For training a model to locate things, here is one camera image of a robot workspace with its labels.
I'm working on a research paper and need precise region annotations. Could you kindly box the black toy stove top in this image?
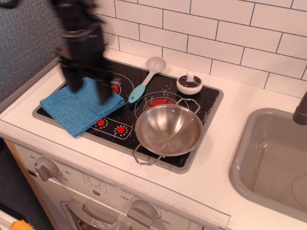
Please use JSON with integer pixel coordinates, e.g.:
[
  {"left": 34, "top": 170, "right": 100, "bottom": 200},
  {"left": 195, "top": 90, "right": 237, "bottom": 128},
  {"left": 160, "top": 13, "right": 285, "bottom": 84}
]
[{"left": 32, "top": 56, "right": 224, "bottom": 174}]

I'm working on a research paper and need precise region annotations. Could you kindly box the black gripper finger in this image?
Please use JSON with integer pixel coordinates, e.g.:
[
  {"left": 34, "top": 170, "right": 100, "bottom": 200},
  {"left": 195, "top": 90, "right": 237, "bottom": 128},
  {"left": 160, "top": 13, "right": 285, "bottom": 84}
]
[
  {"left": 95, "top": 78, "right": 113, "bottom": 104},
  {"left": 61, "top": 66, "right": 83, "bottom": 92}
]

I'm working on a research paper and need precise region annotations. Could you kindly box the grey timer dial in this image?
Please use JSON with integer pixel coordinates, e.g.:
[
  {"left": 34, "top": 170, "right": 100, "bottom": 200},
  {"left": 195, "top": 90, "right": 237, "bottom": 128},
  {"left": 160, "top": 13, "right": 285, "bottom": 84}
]
[{"left": 35, "top": 157, "right": 59, "bottom": 182}]

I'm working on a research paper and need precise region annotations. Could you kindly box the white ladle blue handle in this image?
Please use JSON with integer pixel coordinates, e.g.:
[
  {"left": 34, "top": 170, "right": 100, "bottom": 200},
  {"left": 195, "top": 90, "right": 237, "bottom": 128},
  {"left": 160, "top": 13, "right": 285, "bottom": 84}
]
[{"left": 128, "top": 57, "right": 166, "bottom": 104}]

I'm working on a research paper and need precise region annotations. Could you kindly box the right red stove knob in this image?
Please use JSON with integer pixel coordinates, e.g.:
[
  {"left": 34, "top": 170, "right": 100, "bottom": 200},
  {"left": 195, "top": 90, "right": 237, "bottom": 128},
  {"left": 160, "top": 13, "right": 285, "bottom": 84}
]
[{"left": 116, "top": 126, "right": 126, "bottom": 134}]

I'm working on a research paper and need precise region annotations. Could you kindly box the grey oven temperature dial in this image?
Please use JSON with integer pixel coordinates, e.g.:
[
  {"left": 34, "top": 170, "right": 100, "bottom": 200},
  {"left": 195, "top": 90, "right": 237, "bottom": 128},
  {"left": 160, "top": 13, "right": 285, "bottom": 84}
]
[{"left": 127, "top": 200, "right": 158, "bottom": 228}]

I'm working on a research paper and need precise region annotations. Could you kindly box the red stove knob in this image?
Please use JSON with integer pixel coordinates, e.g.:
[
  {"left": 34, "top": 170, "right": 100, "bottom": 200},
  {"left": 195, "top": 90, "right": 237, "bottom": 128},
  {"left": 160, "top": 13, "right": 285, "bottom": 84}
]
[
  {"left": 116, "top": 126, "right": 126, "bottom": 134},
  {"left": 96, "top": 119, "right": 106, "bottom": 127}
]

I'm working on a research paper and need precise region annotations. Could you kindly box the grey sink basin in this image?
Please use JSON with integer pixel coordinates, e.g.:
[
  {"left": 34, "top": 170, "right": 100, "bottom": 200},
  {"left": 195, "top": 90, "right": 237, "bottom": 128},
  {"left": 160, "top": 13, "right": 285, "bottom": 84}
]
[{"left": 229, "top": 108, "right": 307, "bottom": 222}]

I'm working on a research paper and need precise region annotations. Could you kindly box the yellow object bottom left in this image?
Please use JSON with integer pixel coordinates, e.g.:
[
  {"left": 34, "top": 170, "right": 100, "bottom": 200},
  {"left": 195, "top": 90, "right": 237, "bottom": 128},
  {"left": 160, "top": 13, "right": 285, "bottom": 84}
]
[{"left": 9, "top": 220, "right": 34, "bottom": 230}]

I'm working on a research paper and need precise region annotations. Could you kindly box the steel two-handled pan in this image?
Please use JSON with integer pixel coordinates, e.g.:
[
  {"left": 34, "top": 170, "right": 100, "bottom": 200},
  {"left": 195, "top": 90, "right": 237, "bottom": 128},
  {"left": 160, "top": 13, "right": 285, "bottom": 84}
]
[{"left": 132, "top": 98, "right": 204, "bottom": 166}]

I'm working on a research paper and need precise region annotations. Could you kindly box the grey faucet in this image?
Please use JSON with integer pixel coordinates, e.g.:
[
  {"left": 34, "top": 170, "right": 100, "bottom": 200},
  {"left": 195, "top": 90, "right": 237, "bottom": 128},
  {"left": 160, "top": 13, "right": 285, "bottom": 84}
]
[{"left": 292, "top": 92, "right": 307, "bottom": 126}]

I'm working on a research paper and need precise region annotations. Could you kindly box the left red stove knob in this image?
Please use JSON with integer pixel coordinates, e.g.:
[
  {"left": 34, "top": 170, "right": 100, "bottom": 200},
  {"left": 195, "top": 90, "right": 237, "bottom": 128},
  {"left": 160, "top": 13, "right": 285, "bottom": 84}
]
[{"left": 96, "top": 119, "right": 106, "bottom": 127}]

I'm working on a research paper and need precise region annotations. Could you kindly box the blue cloth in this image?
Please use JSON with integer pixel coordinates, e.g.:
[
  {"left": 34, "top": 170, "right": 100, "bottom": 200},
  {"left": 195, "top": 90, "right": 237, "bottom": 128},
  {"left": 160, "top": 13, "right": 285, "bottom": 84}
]
[{"left": 40, "top": 77, "right": 125, "bottom": 138}]

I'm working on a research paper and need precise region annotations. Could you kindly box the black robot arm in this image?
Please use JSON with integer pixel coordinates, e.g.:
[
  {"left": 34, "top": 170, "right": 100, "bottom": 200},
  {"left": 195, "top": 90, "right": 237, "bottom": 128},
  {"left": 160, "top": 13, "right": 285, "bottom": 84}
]
[{"left": 51, "top": 0, "right": 113, "bottom": 104}]

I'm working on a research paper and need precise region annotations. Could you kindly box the white mushroom toy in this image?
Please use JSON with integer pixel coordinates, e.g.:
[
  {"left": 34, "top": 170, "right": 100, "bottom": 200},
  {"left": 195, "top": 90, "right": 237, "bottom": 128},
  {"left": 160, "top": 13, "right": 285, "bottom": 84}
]
[{"left": 177, "top": 70, "right": 203, "bottom": 95}]

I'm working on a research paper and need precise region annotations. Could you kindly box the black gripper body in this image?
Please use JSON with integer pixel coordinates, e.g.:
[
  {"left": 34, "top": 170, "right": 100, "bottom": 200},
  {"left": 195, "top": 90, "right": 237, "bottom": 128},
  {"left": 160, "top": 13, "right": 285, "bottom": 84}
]
[{"left": 55, "top": 23, "right": 116, "bottom": 84}]

